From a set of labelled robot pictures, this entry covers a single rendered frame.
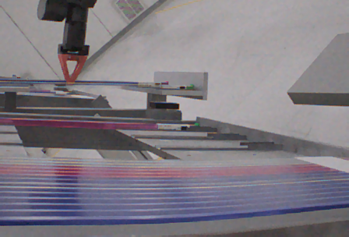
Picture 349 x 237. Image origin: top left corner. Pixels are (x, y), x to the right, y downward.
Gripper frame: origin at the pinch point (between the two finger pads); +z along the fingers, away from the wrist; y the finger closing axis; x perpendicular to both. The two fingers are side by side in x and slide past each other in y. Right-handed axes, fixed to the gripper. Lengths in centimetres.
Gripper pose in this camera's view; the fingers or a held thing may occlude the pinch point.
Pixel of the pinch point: (69, 81)
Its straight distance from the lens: 119.3
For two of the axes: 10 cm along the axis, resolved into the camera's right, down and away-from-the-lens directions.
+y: 3.8, 1.1, -9.2
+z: -0.9, 9.9, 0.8
